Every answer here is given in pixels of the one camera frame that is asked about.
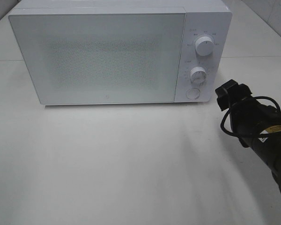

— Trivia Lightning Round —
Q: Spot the white microwave door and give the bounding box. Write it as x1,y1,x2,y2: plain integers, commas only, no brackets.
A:
9,14,185,105

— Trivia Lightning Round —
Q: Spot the white lower timer knob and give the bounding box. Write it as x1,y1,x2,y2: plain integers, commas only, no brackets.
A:
190,67,207,84

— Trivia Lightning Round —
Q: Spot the white upper power knob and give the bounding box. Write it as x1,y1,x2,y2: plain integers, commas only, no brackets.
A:
195,35,214,56

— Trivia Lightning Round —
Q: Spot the white microwave oven body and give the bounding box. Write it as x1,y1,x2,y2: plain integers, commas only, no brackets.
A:
8,0,232,105

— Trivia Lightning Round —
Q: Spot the round door release button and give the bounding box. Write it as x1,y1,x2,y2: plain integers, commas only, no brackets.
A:
186,88,200,100

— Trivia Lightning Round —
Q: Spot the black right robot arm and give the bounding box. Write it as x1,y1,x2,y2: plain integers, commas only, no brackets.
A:
215,79,281,193

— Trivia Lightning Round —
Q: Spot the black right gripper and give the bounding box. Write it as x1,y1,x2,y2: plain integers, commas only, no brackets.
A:
215,79,267,131

